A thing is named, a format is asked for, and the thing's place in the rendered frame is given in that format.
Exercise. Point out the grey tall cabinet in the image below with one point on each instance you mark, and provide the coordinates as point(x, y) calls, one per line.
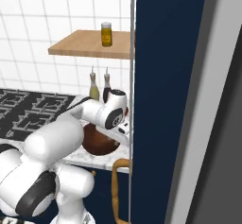
point(217, 124)

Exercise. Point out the black hob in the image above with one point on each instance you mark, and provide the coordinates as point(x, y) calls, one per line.
point(28, 111)

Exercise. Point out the olive oil bottle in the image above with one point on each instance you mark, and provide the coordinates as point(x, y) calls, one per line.
point(94, 89)

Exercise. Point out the wooden wall shelf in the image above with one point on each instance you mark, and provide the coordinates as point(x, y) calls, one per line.
point(85, 45)

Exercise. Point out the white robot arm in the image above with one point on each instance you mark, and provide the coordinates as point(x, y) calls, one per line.
point(50, 139)

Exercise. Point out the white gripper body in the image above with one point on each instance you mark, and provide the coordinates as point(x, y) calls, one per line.
point(121, 138)

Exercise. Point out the small red bowl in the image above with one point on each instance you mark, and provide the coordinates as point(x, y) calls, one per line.
point(127, 111)

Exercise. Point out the navy base cabinet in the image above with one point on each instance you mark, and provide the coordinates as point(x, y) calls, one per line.
point(102, 199)

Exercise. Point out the navy open cabinet door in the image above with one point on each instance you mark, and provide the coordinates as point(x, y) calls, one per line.
point(167, 108)

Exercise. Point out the dark vinegar bottle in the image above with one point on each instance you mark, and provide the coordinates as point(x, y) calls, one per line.
point(106, 87)

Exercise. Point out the small wooden knob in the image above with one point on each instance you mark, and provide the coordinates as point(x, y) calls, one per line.
point(93, 173)

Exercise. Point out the large brown bowl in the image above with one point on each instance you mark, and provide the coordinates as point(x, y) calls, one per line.
point(96, 144)

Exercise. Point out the yellow jar with white lid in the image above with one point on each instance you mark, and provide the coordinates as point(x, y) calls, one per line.
point(106, 35)

